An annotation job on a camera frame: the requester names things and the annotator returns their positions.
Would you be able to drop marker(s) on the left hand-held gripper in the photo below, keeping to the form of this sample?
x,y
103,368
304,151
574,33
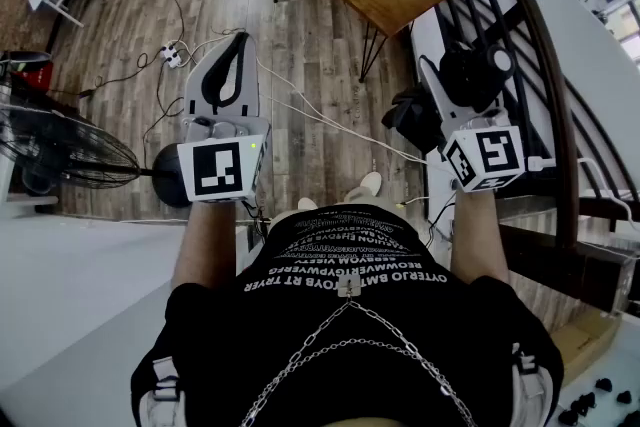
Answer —
x,y
217,167

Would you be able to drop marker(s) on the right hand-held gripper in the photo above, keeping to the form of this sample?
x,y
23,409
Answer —
x,y
492,155

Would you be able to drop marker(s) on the black umbrella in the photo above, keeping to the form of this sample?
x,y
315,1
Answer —
x,y
470,75

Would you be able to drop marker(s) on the person's right forearm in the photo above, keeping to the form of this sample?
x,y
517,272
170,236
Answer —
x,y
475,235

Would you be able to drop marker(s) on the person's left forearm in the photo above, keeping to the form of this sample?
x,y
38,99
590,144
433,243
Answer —
x,y
207,245

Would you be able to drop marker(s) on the white power strip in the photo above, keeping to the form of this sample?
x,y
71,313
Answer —
x,y
171,55

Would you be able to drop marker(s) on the black metal stair railing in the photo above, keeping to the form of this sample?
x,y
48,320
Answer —
x,y
540,45

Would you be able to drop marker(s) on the person's right shoe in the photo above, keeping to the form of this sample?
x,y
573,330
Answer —
x,y
372,182

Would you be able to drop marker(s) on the person's shoe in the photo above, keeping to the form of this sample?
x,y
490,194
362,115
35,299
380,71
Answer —
x,y
372,182
306,203

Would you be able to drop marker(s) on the person's beige shorts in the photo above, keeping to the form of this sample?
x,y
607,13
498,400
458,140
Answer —
x,y
360,197

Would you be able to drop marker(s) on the person's left shoe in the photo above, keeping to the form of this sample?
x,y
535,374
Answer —
x,y
306,203

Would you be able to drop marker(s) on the black floor fan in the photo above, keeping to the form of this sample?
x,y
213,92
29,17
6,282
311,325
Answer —
x,y
70,155

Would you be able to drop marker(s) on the red box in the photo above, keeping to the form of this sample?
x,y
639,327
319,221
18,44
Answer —
x,y
32,77

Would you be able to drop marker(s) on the dark wooden stair steps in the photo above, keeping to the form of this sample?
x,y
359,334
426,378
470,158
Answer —
x,y
560,255

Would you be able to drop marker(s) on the white low stool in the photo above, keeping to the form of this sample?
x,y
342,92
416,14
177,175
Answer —
x,y
25,205

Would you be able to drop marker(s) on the person's black printed shirt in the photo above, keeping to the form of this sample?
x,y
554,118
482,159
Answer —
x,y
350,355

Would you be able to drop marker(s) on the small black object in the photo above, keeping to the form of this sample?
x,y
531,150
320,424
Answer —
x,y
586,404
623,397
603,385
569,417

